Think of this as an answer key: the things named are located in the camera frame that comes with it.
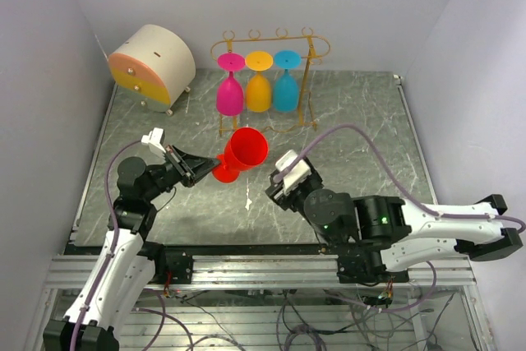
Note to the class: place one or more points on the gold wire wine glass rack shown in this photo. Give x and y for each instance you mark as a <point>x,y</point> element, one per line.
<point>317,48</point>

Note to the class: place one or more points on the pink wine glass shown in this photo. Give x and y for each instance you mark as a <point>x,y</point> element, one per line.
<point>230,95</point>

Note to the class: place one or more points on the aluminium rail frame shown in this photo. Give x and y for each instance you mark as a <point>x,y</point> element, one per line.
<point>264,266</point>

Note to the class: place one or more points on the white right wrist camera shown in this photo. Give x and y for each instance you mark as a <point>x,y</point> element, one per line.
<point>296,175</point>

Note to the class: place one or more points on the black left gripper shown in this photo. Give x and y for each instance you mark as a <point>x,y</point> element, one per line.
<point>193,166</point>

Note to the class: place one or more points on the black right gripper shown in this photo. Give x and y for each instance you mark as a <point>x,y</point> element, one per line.
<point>286,198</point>

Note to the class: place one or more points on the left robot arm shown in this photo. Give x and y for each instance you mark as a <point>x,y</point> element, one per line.
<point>127,261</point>

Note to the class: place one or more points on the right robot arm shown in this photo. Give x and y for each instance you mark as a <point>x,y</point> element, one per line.
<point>385,235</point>

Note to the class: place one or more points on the blue wine glass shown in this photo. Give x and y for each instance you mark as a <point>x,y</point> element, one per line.
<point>286,91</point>

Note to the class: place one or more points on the round beige drawer cabinet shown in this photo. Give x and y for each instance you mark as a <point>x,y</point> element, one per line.
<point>155,66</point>

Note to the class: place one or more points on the red wine glass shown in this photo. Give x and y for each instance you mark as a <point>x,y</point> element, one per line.
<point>246,149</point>

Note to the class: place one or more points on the orange wine glass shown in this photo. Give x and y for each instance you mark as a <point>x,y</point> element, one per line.
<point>258,89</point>

